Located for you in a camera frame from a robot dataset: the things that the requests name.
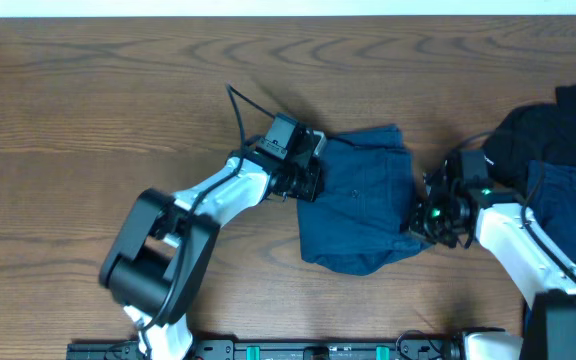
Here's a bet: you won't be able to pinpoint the dark blue denim shorts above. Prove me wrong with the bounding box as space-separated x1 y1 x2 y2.
297 125 429 276

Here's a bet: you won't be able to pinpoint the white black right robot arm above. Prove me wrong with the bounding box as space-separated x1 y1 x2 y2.
406 150 576 360

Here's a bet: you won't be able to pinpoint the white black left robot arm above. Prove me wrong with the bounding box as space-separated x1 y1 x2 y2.
99 113 327 359

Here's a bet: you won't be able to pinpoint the blue garment on right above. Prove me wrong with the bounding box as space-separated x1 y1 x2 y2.
527 161 576 264

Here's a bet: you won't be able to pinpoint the black garment on right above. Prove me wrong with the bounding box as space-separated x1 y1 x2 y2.
482 85 576 192

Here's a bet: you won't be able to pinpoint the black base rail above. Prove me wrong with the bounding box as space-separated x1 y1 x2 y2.
65 336 465 360

